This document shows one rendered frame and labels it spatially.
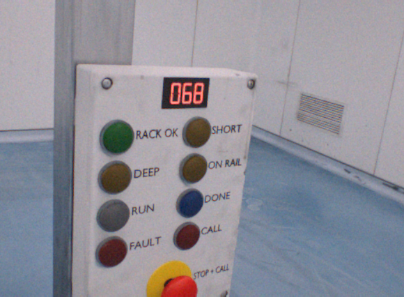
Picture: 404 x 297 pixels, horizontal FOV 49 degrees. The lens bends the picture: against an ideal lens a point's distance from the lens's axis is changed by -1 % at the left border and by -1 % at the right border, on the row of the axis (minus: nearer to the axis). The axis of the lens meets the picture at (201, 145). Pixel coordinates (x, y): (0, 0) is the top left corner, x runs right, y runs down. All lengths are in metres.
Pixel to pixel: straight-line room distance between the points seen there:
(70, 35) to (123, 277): 0.23
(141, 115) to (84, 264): 0.15
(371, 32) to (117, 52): 3.49
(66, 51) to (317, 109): 3.82
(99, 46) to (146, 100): 0.07
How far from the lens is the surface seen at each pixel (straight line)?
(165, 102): 0.39
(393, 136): 3.68
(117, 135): 0.37
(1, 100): 4.05
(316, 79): 4.21
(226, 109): 0.43
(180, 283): 0.45
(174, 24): 4.42
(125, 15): 0.43
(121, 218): 0.40
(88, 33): 0.42
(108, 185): 0.38
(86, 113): 0.39
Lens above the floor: 1.16
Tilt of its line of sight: 16 degrees down
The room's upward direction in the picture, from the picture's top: 6 degrees clockwise
